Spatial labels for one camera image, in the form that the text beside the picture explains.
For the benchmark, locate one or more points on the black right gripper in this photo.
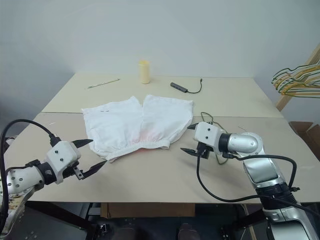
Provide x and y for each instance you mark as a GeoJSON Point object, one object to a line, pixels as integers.
{"type": "Point", "coordinates": [203, 150]}

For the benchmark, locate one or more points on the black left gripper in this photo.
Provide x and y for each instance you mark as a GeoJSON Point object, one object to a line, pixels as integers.
{"type": "Point", "coordinates": [77, 172]}

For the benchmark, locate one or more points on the white shorts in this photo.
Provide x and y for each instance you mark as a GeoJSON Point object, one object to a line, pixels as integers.
{"type": "Point", "coordinates": [120, 125]}

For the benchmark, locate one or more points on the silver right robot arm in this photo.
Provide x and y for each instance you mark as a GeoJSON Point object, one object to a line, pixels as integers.
{"type": "Point", "coordinates": [260, 170]}

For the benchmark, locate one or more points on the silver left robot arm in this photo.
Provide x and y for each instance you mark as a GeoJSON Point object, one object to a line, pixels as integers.
{"type": "Point", "coordinates": [20, 180]}

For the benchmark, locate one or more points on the thin stick with green end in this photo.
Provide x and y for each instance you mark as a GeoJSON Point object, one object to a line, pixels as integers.
{"type": "Point", "coordinates": [103, 83]}

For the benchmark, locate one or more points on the black panel with white dots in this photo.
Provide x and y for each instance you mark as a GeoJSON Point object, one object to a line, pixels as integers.
{"type": "Point", "coordinates": [45, 225]}

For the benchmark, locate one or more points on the flat brown cardboard sheet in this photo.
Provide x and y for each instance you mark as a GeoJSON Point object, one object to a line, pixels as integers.
{"type": "Point", "coordinates": [150, 210]}

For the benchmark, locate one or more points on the pale yellow cylindrical bottle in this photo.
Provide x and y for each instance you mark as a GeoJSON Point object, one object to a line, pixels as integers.
{"type": "Point", "coordinates": [144, 72]}

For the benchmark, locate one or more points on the wooden clothes rack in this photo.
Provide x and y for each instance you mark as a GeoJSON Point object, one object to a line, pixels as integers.
{"type": "Point", "coordinates": [285, 102]}

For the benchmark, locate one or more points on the open brown cardboard box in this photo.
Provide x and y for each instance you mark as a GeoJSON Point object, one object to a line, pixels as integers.
{"type": "Point", "coordinates": [307, 135]}

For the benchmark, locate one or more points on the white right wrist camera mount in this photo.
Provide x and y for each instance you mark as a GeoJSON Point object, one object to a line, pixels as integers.
{"type": "Point", "coordinates": [207, 132]}

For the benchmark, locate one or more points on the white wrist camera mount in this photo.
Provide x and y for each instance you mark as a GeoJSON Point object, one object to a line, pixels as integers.
{"type": "Point", "coordinates": [62, 155]}
{"type": "Point", "coordinates": [207, 132]}

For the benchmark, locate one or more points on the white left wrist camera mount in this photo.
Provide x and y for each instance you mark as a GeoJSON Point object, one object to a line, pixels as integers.
{"type": "Point", "coordinates": [62, 155]}

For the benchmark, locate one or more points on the black metal table frame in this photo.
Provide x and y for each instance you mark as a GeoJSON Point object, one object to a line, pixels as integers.
{"type": "Point", "coordinates": [62, 212]}

